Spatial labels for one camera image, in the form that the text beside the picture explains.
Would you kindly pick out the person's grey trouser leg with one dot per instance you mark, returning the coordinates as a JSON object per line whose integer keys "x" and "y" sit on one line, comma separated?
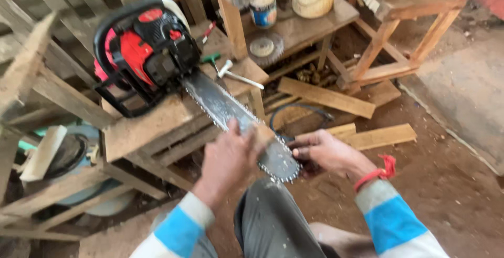
{"x": 271, "y": 222}

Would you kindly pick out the rough wooden workbench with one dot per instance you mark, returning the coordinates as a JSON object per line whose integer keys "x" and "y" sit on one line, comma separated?
{"x": 157, "y": 128}

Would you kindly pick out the wooden table with shelf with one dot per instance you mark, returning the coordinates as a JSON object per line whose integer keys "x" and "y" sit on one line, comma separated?
{"x": 307, "y": 27}

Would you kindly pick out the red thread wristband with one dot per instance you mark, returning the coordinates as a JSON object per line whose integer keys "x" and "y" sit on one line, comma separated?
{"x": 380, "y": 172}

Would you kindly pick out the pile of rusty metal parts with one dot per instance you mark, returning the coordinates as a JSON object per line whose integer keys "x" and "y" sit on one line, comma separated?
{"x": 311, "y": 75}

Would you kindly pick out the white T socket wrench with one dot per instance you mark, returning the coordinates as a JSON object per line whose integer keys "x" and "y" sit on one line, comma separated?
{"x": 236, "y": 75}

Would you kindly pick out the thin wooden offcut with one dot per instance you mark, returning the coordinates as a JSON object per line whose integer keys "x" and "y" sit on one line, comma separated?
{"x": 341, "y": 129}

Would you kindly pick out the pale blue round drum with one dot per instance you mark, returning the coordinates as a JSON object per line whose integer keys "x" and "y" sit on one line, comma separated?
{"x": 98, "y": 199}

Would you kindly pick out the pale wooden block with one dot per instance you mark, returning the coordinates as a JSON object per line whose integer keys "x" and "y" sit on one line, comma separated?
{"x": 43, "y": 153}

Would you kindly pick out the person's bare foot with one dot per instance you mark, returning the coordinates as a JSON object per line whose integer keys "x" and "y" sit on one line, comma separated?
{"x": 342, "y": 240}

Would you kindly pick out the white can with blue label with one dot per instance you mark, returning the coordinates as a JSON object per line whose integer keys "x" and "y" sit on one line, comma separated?
{"x": 263, "y": 8}

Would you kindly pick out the long wooden plank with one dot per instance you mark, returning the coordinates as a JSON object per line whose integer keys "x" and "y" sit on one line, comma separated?
{"x": 326, "y": 97}

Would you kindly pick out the short wooden plank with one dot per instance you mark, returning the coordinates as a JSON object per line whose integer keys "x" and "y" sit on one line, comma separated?
{"x": 380, "y": 136}

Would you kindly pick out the person's left hand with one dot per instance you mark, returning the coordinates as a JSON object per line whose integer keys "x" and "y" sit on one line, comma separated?
{"x": 226, "y": 163}

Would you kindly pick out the black rubber loop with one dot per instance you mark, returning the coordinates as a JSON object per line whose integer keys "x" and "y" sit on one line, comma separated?
{"x": 303, "y": 107}

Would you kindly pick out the person's left fingers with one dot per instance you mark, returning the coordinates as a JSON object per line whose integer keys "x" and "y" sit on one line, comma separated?
{"x": 244, "y": 138}

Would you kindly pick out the wooden slatted frame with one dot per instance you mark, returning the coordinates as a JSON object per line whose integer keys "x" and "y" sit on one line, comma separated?
{"x": 47, "y": 77}

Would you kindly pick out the wooden stool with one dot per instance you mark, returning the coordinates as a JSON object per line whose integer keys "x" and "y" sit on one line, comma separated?
{"x": 413, "y": 6}

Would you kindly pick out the person's right hand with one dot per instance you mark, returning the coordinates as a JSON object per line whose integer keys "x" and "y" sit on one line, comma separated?
{"x": 338, "y": 155}

